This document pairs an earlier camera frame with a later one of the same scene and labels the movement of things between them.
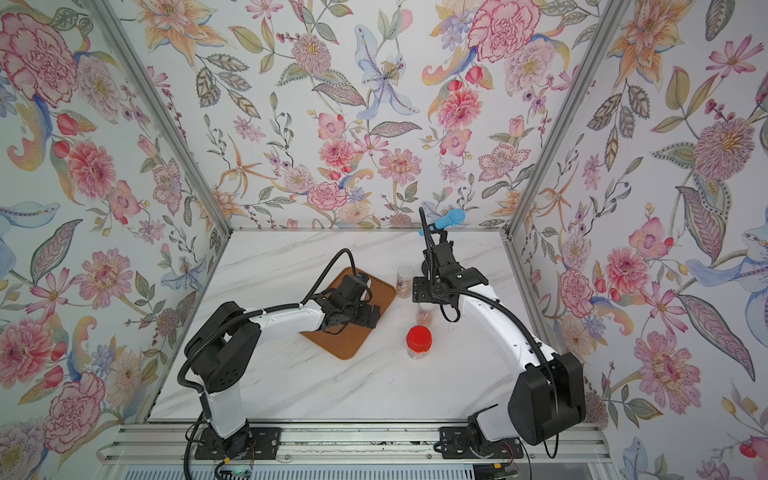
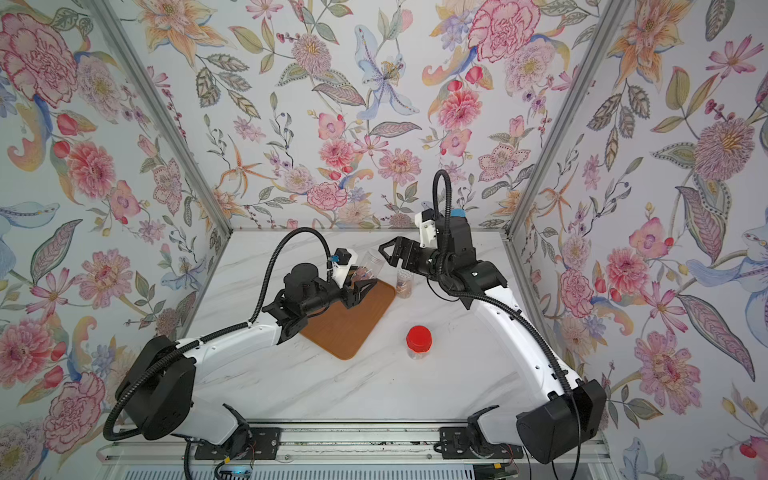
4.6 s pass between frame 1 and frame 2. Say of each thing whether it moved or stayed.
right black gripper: moved
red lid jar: stayed
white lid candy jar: moved
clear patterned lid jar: stayed
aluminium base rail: stayed
